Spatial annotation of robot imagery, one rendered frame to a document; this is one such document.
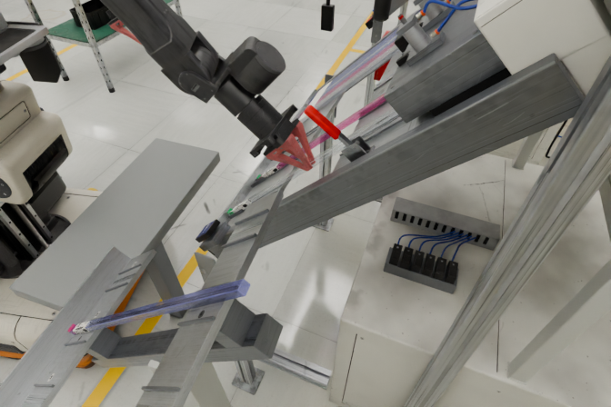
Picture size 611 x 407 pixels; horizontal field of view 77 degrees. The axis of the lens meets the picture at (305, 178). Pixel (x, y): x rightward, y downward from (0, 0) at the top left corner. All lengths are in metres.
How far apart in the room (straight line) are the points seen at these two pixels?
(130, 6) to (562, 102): 0.52
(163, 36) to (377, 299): 0.67
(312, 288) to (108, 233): 0.83
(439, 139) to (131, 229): 0.87
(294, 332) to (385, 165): 1.11
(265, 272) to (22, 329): 0.83
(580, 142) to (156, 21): 0.51
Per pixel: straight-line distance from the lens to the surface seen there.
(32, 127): 1.24
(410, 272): 0.92
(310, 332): 1.54
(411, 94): 0.49
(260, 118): 0.63
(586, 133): 0.41
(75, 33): 3.08
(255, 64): 0.59
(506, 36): 0.43
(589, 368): 1.00
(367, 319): 0.88
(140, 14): 0.60
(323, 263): 1.69
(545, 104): 0.44
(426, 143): 0.47
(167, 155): 1.32
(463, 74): 0.47
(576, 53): 0.44
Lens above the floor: 1.41
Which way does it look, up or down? 44 degrees down
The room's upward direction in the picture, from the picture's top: straight up
